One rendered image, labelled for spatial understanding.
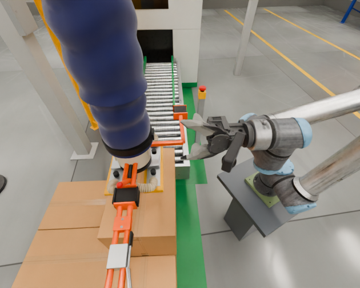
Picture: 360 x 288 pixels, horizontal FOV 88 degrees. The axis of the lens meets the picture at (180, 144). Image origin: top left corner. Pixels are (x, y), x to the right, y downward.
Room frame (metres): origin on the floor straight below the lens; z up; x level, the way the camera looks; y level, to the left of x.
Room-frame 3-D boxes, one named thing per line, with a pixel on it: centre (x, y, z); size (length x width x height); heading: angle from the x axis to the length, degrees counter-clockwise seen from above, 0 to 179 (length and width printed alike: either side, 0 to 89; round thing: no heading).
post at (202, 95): (1.57, -0.21, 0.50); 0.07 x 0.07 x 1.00; 3
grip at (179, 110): (0.92, 0.00, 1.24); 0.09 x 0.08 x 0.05; 94
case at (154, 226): (0.59, 0.23, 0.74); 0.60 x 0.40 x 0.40; 2
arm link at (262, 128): (0.38, -0.22, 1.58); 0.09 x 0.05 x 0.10; 4
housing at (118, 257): (0.14, 0.21, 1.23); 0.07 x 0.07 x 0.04; 4
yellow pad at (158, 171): (0.61, 0.14, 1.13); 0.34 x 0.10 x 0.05; 4
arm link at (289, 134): (0.39, -0.31, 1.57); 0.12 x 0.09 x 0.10; 94
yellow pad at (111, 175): (0.60, 0.33, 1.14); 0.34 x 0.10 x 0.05; 4
